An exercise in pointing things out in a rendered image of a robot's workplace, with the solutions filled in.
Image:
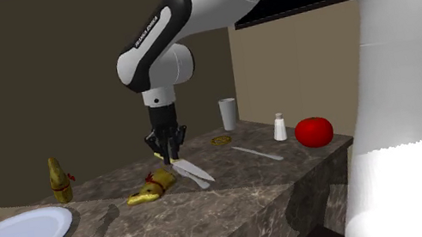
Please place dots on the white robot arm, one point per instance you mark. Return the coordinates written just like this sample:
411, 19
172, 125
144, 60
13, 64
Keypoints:
405, 62

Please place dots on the white salt shaker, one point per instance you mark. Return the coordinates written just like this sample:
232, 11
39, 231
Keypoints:
279, 128

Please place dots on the gold round disc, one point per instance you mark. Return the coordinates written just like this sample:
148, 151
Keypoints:
221, 140

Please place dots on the gold rabbit figure upright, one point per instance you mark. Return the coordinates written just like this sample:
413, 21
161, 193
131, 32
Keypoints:
60, 182

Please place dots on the white cup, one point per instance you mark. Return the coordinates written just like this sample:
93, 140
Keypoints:
228, 114

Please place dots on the white table knife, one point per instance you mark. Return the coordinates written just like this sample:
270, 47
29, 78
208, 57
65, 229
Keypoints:
257, 153

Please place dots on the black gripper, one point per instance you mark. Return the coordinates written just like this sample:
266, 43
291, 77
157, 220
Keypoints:
163, 119

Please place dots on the gold rabbit figure lying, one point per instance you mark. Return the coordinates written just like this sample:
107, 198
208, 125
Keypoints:
154, 186

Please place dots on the red tomato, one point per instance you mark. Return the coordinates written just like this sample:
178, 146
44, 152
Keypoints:
314, 132

